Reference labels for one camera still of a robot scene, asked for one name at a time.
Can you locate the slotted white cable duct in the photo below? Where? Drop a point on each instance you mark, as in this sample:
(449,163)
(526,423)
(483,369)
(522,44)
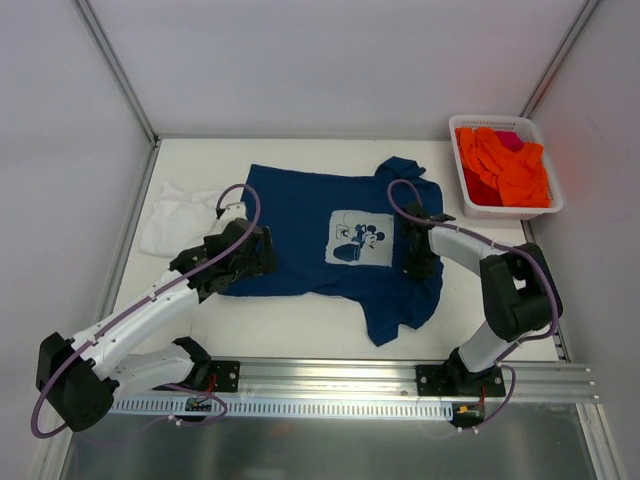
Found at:
(190,406)

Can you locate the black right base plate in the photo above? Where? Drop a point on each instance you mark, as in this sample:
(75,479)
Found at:
(449,381)

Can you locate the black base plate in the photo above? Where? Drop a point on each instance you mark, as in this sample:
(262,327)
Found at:
(449,381)
(219,376)

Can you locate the aluminium mounting rail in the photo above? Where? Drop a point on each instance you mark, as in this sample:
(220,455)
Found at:
(536,382)

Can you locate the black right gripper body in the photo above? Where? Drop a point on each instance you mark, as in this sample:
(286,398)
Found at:
(415,259)

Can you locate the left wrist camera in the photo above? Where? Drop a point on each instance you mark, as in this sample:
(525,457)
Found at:
(232,211)

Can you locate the white folded t-shirt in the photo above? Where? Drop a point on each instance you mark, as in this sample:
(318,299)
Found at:
(179,220)

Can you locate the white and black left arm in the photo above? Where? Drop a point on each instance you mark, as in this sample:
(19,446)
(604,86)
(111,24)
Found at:
(81,377)

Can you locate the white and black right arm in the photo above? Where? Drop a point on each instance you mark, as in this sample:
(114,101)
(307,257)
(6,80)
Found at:
(518,294)

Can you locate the orange t-shirt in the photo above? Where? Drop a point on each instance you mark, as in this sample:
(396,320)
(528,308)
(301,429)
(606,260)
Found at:
(520,177)

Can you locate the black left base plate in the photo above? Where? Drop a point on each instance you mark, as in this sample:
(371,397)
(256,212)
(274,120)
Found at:
(219,376)

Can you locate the red t-shirt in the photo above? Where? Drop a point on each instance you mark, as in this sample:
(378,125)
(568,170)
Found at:
(479,192)

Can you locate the pink t-shirt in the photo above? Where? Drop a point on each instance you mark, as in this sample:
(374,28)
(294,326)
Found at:
(510,140)

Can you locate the blue printed t-shirt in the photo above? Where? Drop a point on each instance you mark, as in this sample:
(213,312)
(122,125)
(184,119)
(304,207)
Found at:
(338,236)

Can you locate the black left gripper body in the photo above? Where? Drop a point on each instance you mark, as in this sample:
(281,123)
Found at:
(265,248)

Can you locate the white plastic laundry basket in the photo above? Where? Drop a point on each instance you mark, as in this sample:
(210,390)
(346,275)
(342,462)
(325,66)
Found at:
(528,132)

